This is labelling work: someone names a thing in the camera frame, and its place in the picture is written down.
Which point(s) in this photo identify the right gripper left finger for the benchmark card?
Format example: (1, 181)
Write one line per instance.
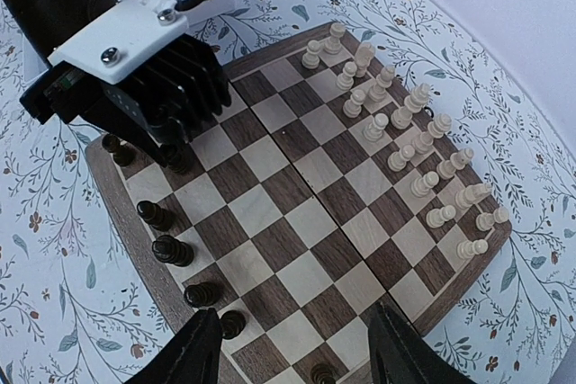
(191, 356)

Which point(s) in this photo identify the wooden chess board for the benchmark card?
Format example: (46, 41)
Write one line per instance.
(300, 219)

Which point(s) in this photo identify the white chess king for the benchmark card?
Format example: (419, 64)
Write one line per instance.
(414, 102)

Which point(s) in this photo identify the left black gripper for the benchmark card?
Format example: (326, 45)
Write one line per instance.
(144, 110)

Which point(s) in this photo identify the dark chess piece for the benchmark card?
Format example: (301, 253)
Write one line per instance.
(121, 155)
(232, 324)
(322, 374)
(155, 216)
(168, 249)

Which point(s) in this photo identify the dark chess pawn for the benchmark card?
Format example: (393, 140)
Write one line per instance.
(176, 159)

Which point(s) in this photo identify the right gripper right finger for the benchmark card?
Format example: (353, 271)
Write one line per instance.
(399, 355)

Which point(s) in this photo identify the floral table cloth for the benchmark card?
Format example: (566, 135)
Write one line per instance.
(73, 307)

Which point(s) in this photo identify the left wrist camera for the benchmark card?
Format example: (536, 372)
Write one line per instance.
(151, 68)

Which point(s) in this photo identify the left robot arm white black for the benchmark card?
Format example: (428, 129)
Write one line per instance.
(49, 23)

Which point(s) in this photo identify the white chess bishop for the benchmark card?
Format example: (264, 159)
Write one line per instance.
(456, 162)

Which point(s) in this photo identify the white chess pawn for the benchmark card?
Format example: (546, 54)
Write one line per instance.
(437, 217)
(485, 221)
(421, 186)

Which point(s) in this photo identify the white chess knight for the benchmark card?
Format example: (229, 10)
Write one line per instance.
(472, 194)

